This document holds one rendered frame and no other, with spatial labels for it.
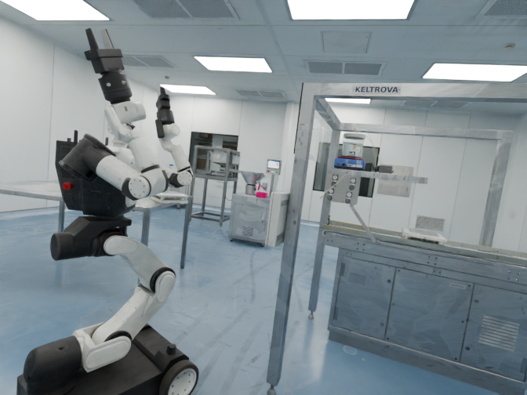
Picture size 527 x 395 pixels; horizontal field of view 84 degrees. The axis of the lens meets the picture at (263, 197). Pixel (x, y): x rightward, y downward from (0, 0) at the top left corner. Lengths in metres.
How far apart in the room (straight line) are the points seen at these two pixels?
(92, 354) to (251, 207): 3.38
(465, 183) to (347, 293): 5.74
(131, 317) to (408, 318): 1.72
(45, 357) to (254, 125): 6.69
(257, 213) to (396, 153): 3.92
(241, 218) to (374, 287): 2.82
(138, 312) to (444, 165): 6.85
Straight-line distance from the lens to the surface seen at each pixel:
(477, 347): 2.45
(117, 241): 1.46
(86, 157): 1.23
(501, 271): 2.27
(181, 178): 1.62
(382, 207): 7.31
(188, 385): 1.80
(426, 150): 7.48
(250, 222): 4.61
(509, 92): 1.53
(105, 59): 1.14
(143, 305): 1.69
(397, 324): 2.36
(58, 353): 1.61
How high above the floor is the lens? 1.18
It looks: 5 degrees down
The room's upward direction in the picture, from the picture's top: 7 degrees clockwise
